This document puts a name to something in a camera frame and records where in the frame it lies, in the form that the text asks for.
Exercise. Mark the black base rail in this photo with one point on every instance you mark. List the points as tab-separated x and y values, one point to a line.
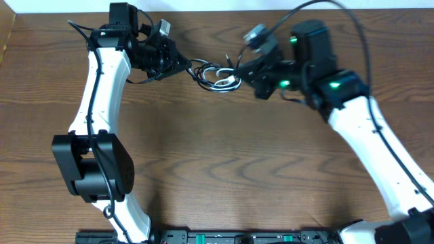
310	235

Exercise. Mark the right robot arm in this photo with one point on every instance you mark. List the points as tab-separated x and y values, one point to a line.
344	102

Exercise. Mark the wooden panel at left edge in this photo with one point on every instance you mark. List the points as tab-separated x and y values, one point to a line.
8	17

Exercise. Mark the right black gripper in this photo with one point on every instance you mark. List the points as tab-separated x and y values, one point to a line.
258	78

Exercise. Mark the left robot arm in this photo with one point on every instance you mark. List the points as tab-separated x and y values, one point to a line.
91	158

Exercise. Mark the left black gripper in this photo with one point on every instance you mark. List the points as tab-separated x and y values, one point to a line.
171	67

